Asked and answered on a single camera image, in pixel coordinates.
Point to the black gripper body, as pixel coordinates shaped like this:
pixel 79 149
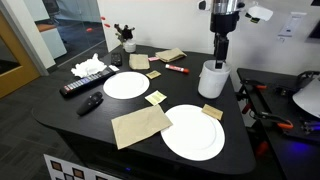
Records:
pixel 221 46

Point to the white translucent cup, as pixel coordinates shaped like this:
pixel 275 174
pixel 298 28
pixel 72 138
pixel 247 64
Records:
pixel 213 81

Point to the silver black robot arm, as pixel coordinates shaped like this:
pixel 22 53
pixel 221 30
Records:
pixel 225 16

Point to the red Expo marker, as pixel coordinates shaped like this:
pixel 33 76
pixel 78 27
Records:
pixel 176 68

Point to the orange black clamp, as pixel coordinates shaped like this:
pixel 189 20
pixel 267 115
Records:
pixel 258 87
pixel 278 122

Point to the tan paper packet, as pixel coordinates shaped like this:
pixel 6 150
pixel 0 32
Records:
pixel 153 74
pixel 212 111

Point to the white tag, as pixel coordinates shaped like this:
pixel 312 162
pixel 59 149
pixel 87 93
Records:
pixel 260 12

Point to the red clamp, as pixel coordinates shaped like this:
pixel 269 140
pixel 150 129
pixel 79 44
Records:
pixel 262 149
pixel 246 108

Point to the pink sticky note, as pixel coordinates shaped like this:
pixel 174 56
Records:
pixel 153 58

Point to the white round plate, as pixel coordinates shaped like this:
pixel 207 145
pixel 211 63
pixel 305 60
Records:
pixel 192 131
pixel 126 85

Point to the white pot with dark plant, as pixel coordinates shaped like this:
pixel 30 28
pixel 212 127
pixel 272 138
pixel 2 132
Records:
pixel 129 46

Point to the white curved sheet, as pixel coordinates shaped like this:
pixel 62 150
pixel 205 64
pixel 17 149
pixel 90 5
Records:
pixel 308 98

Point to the large brown paper napkin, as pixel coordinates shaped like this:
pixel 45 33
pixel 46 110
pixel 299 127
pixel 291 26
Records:
pixel 140 126

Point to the small black remote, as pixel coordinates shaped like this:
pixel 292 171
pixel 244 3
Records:
pixel 116 59

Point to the small white paper slip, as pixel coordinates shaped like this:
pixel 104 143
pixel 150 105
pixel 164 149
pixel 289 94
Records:
pixel 114 68

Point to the purple blue lit device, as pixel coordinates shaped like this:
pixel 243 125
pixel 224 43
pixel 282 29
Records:
pixel 311 126

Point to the black side table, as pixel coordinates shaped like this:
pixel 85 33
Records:
pixel 293 153

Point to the crumpled white tissue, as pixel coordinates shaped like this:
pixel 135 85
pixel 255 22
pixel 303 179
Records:
pixel 88 66

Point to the long black TV remote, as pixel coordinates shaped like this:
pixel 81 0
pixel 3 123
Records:
pixel 86 81

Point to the black curved clicker remote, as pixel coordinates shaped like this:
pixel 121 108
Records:
pixel 90 103

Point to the white cabinet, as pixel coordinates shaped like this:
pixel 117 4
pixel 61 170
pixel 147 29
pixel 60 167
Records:
pixel 53 41

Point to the checkered calibration board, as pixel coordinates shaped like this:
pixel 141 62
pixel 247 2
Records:
pixel 66 168

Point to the orange wooden door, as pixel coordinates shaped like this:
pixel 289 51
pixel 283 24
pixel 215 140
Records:
pixel 13 66

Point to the dark wall monitor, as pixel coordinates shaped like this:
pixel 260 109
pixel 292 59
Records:
pixel 315 33

